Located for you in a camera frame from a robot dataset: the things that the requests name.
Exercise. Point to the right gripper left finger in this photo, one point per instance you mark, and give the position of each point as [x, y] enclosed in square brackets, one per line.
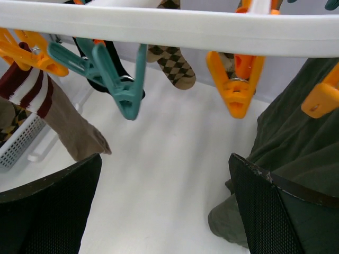
[49, 215]

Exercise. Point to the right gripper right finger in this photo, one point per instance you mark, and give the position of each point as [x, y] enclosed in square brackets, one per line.
[280, 216]

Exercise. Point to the brown argyle sock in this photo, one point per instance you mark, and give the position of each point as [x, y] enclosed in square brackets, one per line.
[228, 62]
[12, 117]
[173, 65]

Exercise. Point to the white clip hanger frame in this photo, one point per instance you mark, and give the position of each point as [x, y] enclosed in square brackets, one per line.
[257, 32]

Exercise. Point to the white clothes rack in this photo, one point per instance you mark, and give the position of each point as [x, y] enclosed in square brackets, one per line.
[47, 138]

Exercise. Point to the olive green garment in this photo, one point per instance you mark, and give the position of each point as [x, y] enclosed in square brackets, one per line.
[290, 144]

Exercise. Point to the white laundry basket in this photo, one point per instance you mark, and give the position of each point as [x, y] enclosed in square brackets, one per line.
[15, 146]

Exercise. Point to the orange clothes clip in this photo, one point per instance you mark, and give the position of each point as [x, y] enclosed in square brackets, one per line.
[324, 97]
[236, 93]
[30, 52]

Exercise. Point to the teal clothes clip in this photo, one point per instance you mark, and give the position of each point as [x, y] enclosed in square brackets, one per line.
[98, 67]

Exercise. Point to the black striped sock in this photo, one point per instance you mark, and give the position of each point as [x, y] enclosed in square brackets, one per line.
[118, 65]

